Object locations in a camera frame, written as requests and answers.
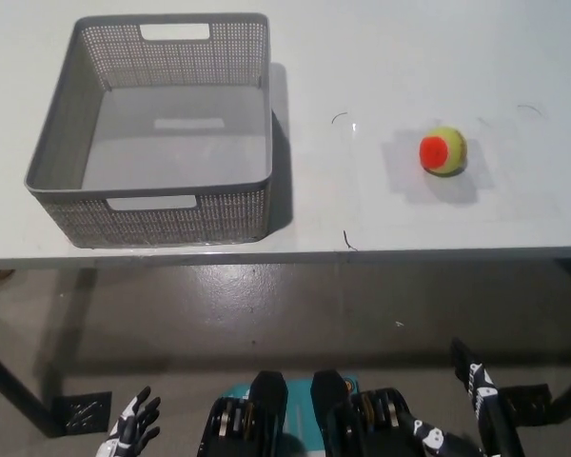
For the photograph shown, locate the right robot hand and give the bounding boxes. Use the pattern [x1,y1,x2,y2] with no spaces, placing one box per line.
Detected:
[399,336,525,457]

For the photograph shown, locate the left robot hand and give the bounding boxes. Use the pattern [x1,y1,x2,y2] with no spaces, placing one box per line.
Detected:
[97,385,163,457]

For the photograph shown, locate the yellow and orange tennis ball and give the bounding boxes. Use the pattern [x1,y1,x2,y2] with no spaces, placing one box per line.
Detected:
[419,124,468,176]

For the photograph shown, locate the black robot legs and feet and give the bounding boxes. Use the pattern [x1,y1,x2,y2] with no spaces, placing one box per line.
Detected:
[197,369,427,457]

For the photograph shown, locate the grey perforated plastic basket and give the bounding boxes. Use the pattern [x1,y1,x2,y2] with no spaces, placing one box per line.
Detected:
[23,12,274,248]

